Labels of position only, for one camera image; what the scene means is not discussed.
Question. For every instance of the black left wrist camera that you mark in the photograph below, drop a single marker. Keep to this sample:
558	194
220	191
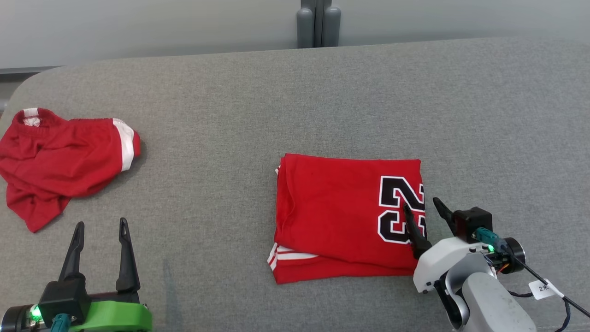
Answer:
64	299

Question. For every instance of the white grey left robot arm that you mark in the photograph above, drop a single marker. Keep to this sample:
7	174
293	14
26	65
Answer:
16	319

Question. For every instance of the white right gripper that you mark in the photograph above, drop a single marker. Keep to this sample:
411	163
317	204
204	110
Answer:
438	265

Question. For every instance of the grey partition base rail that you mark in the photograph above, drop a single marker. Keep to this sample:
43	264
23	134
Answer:
27	70

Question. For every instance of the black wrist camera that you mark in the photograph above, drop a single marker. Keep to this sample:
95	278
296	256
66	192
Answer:
472	221
64	299

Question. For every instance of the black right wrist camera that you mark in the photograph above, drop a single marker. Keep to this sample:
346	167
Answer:
472	221

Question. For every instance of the grey metal partition post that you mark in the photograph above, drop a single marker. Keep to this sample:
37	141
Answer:
318	23

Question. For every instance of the red basketball jersey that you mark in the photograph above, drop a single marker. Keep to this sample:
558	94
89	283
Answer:
336	207

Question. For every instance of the red shorts with white hem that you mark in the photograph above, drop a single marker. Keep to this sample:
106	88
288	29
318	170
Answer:
60	161

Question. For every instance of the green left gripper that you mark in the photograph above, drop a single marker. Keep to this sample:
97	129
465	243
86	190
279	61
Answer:
120	318

